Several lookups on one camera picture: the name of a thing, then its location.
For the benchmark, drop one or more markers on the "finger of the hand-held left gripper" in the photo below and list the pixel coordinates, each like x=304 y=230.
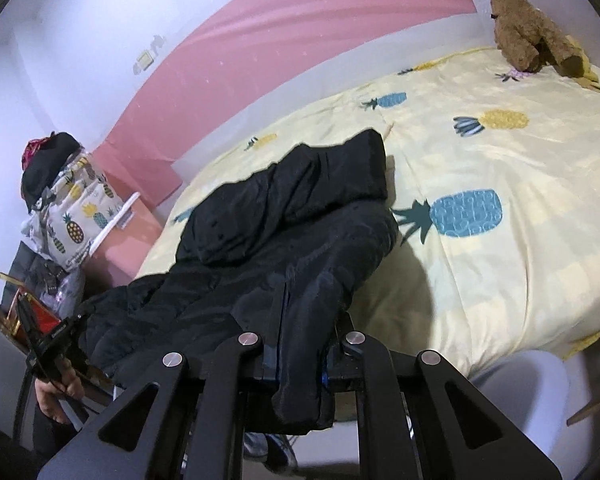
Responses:
x=29 y=317

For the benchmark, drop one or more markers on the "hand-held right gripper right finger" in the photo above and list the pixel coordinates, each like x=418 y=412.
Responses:
x=360 y=355

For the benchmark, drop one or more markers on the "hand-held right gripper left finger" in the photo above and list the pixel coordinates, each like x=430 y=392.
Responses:
x=240 y=355

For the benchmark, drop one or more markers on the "black puffer jacket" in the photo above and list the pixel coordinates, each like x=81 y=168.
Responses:
x=280 y=240

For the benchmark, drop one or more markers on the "person's left hand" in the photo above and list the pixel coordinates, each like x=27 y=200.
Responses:
x=55 y=402

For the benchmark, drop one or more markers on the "red box with gold trim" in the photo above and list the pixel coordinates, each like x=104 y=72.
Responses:
x=40 y=317

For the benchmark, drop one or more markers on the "person's shoe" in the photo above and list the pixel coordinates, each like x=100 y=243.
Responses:
x=270 y=452

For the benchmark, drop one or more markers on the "pineapple print fabric bag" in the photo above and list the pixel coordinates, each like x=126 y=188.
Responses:
x=75 y=215

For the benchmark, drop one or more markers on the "black cloth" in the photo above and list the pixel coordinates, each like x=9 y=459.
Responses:
x=47 y=165

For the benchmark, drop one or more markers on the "bed with pineapple print sheet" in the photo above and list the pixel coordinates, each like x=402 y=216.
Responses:
x=505 y=270

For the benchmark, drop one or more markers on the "red patterned cloth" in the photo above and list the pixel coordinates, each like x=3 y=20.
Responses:
x=30 y=149

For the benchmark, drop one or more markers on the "pink padded headboard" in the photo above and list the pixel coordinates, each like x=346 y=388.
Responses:
x=280 y=60

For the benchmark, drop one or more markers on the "brown teddy bear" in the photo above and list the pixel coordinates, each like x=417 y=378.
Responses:
x=525 y=30

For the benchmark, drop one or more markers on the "yellow plush toy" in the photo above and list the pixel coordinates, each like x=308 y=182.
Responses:
x=587 y=67

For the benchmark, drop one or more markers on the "white rail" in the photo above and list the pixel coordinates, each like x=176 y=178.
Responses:
x=115 y=222

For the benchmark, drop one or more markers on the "wooden frame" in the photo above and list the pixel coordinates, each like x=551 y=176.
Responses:
x=597 y=395

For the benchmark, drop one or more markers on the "wall socket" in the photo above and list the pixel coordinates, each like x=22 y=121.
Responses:
x=144 y=61

